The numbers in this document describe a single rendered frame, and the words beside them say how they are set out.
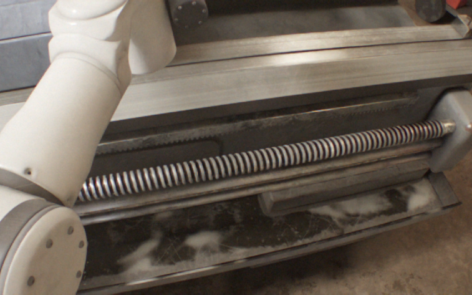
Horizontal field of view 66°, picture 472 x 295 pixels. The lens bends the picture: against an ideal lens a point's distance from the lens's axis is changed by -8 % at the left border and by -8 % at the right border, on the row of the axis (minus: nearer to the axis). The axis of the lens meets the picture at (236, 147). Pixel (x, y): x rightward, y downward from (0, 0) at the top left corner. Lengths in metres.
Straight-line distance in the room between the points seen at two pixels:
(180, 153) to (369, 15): 0.65
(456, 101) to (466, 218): 0.93
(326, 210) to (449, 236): 0.77
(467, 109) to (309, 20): 0.44
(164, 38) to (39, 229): 0.25
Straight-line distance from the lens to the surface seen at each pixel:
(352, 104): 0.81
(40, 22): 0.66
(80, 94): 0.30
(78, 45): 0.32
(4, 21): 0.67
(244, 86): 0.68
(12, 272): 0.21
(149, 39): 0.39
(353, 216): 1.09
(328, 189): 1.03
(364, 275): 1.49
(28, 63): 0.70
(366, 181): 1.08
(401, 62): 0.82
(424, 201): 1.21
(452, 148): 0.97
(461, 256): 1.72
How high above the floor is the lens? 1.32
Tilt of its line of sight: 54 degrees down
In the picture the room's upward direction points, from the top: 8 degrees clockwise
